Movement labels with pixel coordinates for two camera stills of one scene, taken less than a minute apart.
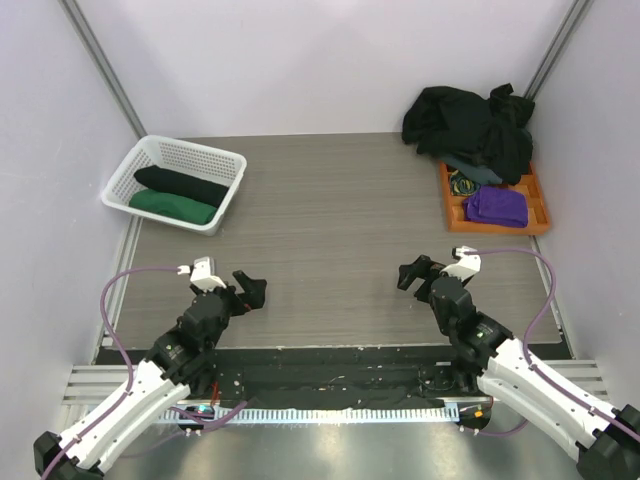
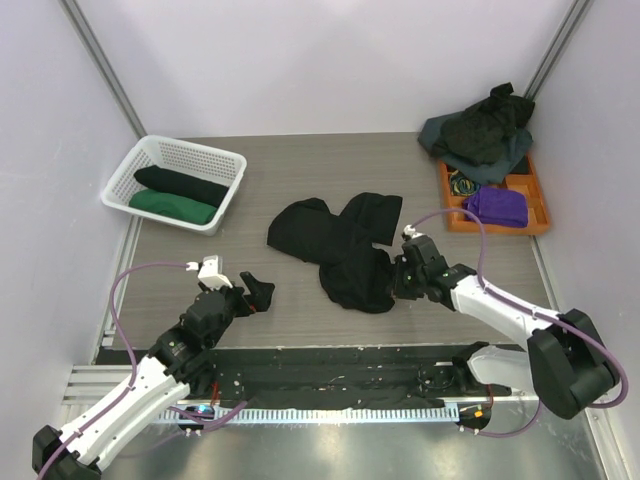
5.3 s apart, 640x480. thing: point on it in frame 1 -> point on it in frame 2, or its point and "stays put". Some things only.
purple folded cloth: x=499 y=205 stays put
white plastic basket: x=174 y=182 stays put
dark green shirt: x=509 y=141 -> x=484 y=131
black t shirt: x=445 y=121 -> x=353 y=274
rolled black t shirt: x=156 y=178 stays put
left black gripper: x=253 y=291 stays put
